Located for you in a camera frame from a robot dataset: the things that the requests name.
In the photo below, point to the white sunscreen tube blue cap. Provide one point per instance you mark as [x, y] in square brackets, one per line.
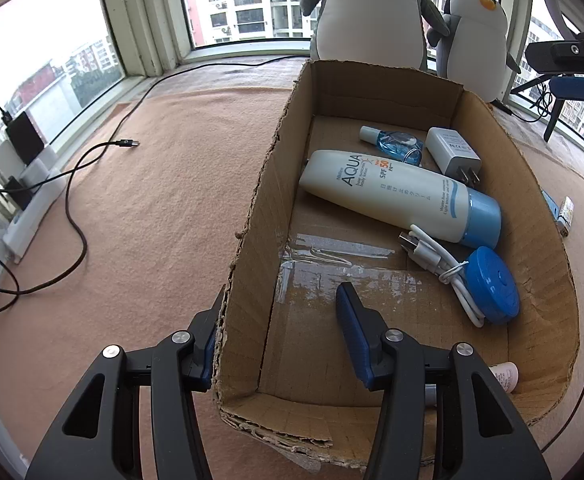
[372, 185]

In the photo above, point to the black plug adapter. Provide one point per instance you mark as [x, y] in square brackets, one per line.
[16, 189]

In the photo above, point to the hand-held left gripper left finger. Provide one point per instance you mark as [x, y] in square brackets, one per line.
[204, 355]

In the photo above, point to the white power bank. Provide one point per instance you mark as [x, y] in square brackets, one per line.
[4, 160]

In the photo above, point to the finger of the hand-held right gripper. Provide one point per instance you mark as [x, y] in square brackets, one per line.
[579, 89]
[562, 57]

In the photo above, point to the pink white lip balm tube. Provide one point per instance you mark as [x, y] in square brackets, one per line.
[504, 375]

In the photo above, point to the small penguin plush toy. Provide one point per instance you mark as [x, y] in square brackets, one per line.
[477, 45]

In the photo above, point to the black tripod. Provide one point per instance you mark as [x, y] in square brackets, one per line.
[554, 115]

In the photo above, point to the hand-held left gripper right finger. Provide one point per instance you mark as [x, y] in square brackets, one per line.
[352, 330]

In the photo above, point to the white wall charger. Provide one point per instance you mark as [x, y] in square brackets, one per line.
[449, 147]

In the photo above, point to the large penguin plush toy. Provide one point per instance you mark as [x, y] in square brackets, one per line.
[372, 10]

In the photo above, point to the small clear blue bottle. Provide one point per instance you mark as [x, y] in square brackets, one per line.
[392, 142]

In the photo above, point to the white power strip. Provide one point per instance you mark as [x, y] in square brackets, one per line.
[32, 215]

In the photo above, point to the white window frame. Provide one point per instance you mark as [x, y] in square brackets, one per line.
[137, 20]

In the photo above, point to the blue round tape measure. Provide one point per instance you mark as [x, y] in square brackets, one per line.
[492, 285]

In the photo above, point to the small white lighter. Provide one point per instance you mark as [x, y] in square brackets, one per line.
[567, 210]

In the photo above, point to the pink fleece blanket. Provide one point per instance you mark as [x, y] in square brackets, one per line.
[147, 220]

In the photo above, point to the brown cardboard box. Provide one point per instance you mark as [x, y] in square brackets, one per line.
[297, 360]

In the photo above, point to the blue plastic case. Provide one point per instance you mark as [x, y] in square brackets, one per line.
[551, 205]

